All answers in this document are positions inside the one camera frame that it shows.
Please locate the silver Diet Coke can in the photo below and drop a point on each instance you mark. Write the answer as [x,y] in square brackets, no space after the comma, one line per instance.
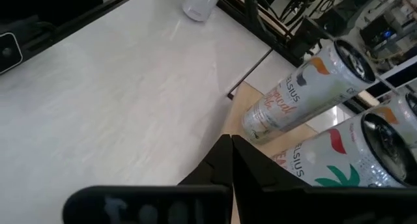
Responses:
[200,6]

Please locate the white Celsius Peach Vibe can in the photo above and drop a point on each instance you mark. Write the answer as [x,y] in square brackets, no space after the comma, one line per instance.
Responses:
[342,152]

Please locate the white Celsius Tropical Vibe can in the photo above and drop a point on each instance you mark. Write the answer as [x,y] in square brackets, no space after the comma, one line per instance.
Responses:
[303,97]
[400,110]

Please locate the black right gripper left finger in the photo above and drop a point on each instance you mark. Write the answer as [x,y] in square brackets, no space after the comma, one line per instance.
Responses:
[215,168]

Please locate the black table-level camera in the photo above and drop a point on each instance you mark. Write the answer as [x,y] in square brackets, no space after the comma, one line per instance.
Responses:
[9,53]

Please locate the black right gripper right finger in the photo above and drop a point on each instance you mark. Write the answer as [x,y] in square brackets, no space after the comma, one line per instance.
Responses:
[254,172]

